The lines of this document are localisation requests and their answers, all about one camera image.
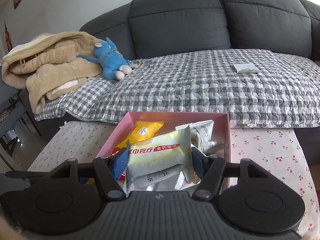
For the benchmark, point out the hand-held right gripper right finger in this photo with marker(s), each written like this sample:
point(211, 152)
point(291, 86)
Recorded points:
point(198, 162)

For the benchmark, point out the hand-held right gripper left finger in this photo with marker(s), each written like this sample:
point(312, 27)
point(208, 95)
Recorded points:
point(120, 163)

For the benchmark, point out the red snack packet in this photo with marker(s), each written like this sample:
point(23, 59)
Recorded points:
point(116, 151)

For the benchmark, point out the white printed snack packet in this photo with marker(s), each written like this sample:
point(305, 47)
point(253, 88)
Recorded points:
point(202, 132)

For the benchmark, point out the orange and silver snack packet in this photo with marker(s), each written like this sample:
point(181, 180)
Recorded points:
point(150, 180)

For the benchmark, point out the pink cardboard box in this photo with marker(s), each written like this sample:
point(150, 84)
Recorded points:
point(223, 137)

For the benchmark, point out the pale green snack packet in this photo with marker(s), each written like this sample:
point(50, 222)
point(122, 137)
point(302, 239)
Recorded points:
point(157, 155)

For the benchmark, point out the yellow sandwich cake packet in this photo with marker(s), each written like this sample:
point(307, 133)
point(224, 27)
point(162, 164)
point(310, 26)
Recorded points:
point(145, 131)

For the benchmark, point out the cherry print tablecloth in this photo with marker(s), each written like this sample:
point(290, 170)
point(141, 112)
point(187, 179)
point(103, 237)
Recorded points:
point(262, 155)

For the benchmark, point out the grey checked quilt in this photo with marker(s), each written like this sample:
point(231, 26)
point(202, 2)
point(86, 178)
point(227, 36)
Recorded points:
point(200, 85)

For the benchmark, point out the blue plush toy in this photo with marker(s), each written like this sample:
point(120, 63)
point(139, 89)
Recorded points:
point(110, 60)

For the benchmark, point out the beige quilted blanket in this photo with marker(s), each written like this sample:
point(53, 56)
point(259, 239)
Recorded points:
point(57, 62)

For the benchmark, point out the black metal chair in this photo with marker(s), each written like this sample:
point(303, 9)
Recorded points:
point(7, 97)

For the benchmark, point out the dark grey sofa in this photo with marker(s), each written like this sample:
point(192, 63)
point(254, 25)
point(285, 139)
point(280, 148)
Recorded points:
point(180, 25)

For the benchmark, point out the red hanging ornament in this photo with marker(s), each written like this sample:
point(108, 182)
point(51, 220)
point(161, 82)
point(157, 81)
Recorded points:
point(8, 36)

